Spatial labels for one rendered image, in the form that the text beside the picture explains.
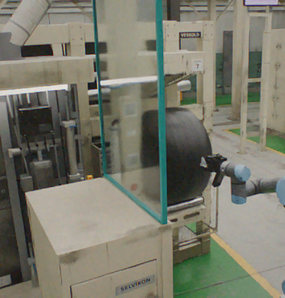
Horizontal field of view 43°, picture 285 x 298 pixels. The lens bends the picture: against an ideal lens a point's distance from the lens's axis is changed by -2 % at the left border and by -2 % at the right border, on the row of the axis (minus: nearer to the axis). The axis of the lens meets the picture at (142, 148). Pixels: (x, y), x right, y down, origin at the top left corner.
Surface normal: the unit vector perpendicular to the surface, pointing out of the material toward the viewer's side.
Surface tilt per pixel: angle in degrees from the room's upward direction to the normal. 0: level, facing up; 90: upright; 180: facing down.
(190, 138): 55
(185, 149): 67
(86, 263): 90
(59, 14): 90
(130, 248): 90
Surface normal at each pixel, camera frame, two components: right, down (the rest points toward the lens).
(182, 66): 0.45, 0.23
